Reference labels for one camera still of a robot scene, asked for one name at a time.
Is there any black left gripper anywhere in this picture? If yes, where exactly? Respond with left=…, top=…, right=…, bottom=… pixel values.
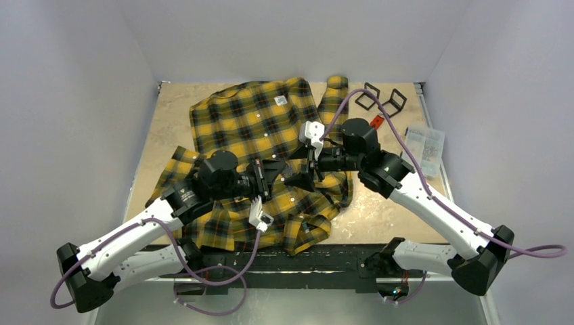
left=212, top=158, right=285, bottom=206

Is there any yellow black plaid shirt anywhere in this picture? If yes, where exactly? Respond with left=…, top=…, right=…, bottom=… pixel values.
left=152, top=76, right=353, bottom=255

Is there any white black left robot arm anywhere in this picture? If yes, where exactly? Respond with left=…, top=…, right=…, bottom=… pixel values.
left=57, top=150, right=286, bottom=313

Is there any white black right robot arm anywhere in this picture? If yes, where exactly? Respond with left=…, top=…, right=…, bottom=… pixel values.
left=285, top=118, right=514, bottom=296

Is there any clear plastic screw box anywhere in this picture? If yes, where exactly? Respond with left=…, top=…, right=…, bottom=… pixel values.
left=405, top=124, right=445, bottom=178

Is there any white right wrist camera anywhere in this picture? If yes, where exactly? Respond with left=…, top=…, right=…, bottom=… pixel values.
left=299, top=121, right=325, bottom=160

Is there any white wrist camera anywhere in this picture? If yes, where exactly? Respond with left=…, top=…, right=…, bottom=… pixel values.
left=299, top=121, right=325, bottom=160
left=248, top=196, right=274, bottom=232

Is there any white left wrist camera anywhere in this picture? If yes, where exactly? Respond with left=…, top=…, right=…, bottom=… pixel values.
left=248, top=196, right=274, bottom=232

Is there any red handled adjustable wrench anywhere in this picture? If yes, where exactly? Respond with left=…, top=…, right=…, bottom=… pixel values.
left=370, top=115, right=384, bottom=130

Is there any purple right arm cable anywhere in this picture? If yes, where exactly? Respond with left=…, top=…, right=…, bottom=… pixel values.
left=321, top=87, right=568, bottom=260

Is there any black square frame left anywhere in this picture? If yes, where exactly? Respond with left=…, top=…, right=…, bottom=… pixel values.
left=355, top=82, right=381, bottom=111

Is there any black square frame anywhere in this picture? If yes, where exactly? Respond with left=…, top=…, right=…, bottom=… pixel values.
left=355, top=82, right=381, bottom=111
left=382, top=88, right=407, bottom=118

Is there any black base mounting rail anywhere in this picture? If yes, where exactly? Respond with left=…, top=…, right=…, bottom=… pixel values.
left=158, top=243, right=425, bottom=297

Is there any black square frame right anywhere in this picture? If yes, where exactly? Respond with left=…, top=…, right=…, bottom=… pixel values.
left=382, top=88, right=407, bottom=118

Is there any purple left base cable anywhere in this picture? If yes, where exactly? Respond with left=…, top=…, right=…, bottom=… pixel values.
left=173, top=264, right=248, bottom=317

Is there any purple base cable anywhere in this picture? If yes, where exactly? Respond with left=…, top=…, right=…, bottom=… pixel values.
left=381, top=269, right=431, bottom=306
left=173, top=264, right=248, bottom=317

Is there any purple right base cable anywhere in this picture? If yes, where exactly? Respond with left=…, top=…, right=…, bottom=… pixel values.
left=381, top=269, right=431, bottom=306

